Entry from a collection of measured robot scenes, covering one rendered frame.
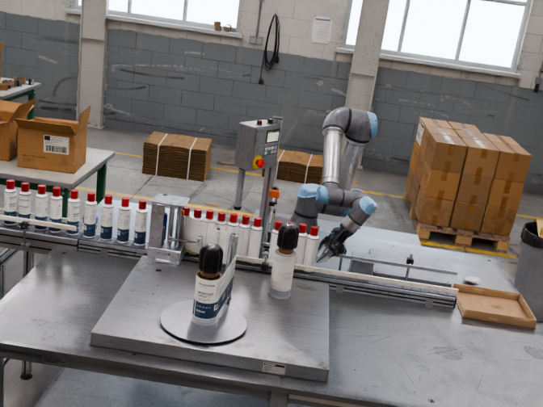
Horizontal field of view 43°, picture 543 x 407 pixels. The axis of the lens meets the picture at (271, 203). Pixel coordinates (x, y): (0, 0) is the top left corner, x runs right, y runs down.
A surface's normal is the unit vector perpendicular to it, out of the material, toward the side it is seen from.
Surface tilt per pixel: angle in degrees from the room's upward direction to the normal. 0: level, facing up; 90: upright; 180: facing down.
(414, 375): 0
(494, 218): 90
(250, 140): 90
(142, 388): 0
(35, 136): 91
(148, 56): 90
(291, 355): 0
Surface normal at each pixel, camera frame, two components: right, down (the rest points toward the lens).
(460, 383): 0.13, -0.94
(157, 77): -0.10, 0.30
